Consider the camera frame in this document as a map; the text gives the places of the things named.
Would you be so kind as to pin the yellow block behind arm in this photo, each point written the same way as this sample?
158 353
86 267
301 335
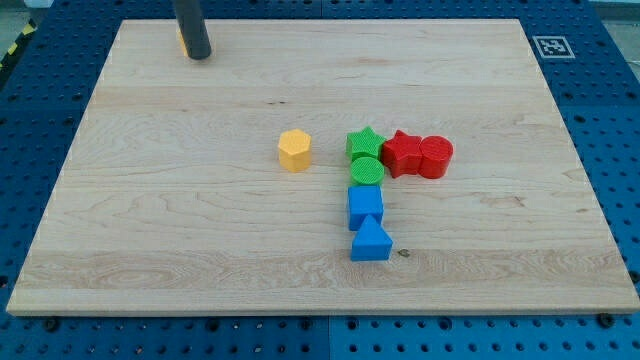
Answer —
181 43

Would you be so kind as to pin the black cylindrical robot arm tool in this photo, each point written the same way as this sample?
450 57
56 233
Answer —
192 28

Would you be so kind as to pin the green circle block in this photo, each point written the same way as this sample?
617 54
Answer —
367 171

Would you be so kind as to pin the red circle block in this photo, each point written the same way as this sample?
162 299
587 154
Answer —
436 153

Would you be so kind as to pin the yellow hexagon block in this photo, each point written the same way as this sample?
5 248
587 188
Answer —
295 150

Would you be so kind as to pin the blue cube block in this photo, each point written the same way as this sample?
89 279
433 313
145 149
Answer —
363 201

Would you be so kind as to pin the wooden board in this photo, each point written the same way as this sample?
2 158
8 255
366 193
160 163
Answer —
172 200

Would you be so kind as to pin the green star block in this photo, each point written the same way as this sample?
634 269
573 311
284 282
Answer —
364 143

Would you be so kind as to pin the blue triangle block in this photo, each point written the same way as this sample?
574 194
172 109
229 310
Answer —
371 242

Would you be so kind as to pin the red star block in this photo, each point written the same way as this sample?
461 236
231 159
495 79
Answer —
401 154

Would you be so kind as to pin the white fiducial marker tag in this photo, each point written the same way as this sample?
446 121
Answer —
553 47

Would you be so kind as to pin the yellow black hazard tape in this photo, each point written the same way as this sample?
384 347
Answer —
16 50

